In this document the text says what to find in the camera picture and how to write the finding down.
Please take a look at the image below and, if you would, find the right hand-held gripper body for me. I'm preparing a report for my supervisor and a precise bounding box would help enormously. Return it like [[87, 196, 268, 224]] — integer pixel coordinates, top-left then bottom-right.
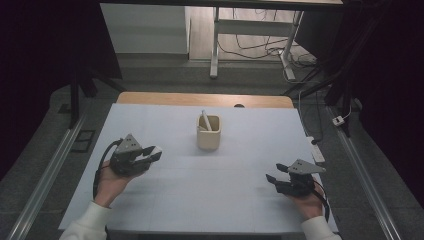
[[275, 158, 327, 198]]

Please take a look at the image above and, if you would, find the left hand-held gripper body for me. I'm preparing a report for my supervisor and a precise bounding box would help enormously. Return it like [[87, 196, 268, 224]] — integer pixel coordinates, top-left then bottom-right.
[[109, 133, 149, 178]]

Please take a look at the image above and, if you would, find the cream ceramic pen holder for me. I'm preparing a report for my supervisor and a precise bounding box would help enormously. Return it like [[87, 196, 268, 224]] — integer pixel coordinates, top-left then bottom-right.
[[196, 114, 222, 151]]

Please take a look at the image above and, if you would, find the white marker pen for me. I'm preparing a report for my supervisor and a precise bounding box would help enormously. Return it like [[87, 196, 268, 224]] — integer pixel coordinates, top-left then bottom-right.
[[200, 109, 213, 132]]

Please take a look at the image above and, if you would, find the person's right hand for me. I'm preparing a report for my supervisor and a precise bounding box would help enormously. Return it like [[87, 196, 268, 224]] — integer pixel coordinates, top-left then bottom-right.
[[288, 184, 326, 221]]

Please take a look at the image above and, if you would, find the person's left hand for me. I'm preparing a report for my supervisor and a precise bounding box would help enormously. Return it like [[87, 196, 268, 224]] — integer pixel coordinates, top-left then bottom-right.
[[94, 159, 148, 209]]

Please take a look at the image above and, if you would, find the white power strip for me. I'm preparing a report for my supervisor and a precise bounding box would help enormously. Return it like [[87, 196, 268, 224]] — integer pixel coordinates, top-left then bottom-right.
[[305, 135, 326, 164]]

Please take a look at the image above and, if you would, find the black floor socket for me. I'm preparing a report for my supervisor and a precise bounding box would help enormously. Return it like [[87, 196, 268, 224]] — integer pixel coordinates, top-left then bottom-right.
[[71, 129, 96, 154]]

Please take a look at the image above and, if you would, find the white paper mat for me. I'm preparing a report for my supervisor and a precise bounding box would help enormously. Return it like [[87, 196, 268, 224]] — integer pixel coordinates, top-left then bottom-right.
[[58, 103, 339, 234]]

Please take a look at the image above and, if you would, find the wooden table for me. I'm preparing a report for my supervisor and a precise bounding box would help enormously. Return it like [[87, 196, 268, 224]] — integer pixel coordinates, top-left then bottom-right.
[[115, 91, 295, 109]]

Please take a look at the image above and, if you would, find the black metal stand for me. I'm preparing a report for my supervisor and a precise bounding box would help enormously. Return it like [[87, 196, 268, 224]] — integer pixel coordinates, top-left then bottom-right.
[[283, 59, 355, 138], [68, 64, 128, 129]]

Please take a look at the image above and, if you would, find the white cabinet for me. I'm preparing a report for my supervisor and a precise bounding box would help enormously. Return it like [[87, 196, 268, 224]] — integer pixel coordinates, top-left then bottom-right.
[[99, 3, 191, 55]]

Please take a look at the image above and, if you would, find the dark curtain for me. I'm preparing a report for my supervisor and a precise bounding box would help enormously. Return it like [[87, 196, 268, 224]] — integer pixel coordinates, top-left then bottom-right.
[[0, 0, 123, 181], [296, 0, 424, 204]]

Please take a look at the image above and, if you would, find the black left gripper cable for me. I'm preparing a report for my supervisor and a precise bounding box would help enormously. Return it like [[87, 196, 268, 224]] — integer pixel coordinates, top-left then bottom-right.
[[92, 139, 124, 200]]

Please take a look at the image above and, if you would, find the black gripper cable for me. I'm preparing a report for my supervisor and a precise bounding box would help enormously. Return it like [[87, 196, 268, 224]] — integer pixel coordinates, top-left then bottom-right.
[[313, 181, 331, 223], [92, 139, 124, 200]]

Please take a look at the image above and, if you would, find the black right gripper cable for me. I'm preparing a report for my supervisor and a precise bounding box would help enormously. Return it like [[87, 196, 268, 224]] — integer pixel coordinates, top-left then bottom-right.
[[313, 181, 331, 223]]

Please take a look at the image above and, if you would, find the black plug cable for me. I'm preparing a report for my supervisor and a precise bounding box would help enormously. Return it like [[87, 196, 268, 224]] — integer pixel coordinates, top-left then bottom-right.
[[298, 89, 324, 145]]

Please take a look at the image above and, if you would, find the aluminium floor rail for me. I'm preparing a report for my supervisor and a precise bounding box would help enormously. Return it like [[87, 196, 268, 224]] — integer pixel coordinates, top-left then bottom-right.
[[6, 114, 86, 240], [328, 106, 403, 240]]

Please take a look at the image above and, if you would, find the black floor cable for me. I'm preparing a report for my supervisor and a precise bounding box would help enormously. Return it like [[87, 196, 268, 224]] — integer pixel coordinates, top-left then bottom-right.
[[218, 8, 318, 66]]

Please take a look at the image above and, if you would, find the white metal desk frame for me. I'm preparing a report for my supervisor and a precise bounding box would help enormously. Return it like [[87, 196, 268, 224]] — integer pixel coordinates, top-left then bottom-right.
[[209, 6, 304, 81]]

